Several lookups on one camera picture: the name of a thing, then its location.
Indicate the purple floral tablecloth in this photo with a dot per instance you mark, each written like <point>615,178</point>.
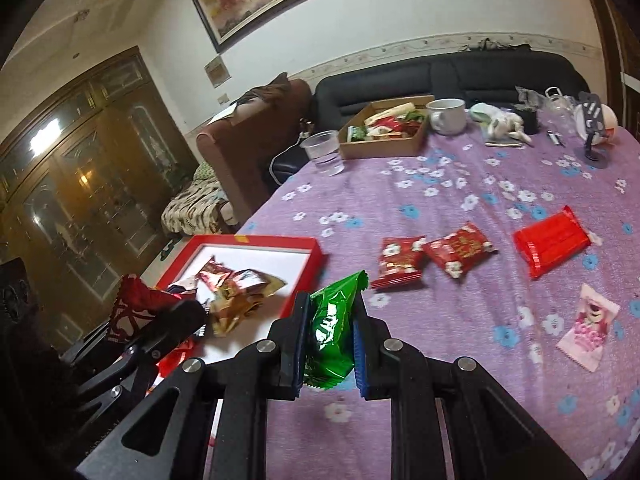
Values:
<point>450,320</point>

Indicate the brown armchair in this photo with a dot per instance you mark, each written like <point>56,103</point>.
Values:
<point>245,150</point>

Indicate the small black container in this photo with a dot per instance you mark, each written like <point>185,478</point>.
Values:
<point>527,119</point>

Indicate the pile of snacks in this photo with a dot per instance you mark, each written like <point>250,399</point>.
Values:
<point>387,124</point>

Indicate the clear plastic cup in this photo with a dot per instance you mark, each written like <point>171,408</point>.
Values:
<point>324,152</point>

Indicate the metal nail clipper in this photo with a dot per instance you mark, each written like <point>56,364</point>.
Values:
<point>556,139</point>

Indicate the wall calendar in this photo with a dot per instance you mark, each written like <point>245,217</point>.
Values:
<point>217,71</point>

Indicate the long red snack packet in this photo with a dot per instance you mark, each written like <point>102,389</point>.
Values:
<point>550,242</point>

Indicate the white paper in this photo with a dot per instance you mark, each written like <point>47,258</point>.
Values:
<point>224,114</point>

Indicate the wooden door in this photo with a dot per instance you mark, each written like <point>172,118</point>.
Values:
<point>617,45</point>

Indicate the patterned blanket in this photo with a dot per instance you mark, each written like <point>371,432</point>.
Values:
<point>195,205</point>

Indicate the wooden glass cabinet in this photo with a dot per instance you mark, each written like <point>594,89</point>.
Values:
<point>90,170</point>

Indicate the white red bowl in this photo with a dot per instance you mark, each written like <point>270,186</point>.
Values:
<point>611,122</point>

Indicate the brown clothing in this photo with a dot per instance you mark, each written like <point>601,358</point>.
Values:
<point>265,91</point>

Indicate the white mug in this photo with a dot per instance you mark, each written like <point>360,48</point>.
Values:
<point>450,117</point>

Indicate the clear glass jar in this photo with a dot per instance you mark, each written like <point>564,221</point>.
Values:
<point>557,107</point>

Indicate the black phone stand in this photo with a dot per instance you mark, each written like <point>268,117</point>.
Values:
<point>590,125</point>

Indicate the gold foil snack packet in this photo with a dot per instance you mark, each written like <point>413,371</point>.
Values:
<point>235,312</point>

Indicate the dark red snack packet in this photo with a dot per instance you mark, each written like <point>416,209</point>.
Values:
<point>400,262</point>

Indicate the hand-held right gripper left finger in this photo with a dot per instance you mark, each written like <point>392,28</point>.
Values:
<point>299,355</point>

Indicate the green snack packet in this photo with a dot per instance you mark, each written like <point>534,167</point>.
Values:
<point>330,330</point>

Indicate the white plush toy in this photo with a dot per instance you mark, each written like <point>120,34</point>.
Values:
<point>500,125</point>

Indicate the red gift box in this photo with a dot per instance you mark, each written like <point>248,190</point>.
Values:
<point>295,260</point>

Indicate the pink white snack packet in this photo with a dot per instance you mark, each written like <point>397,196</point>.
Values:
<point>590,330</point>

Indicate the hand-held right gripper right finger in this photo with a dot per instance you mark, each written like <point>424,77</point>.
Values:
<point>360,360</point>

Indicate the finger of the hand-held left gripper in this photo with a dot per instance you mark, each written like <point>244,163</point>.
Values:
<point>175,322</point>
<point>122,375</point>

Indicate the cardboard box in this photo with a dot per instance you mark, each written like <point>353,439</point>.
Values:
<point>385,146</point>

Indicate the dark sofa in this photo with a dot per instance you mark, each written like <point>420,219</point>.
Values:
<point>450,75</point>

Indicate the red white candy packet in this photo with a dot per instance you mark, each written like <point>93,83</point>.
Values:
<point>135,305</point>

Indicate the black bag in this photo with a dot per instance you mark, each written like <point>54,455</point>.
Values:
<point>289,170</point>

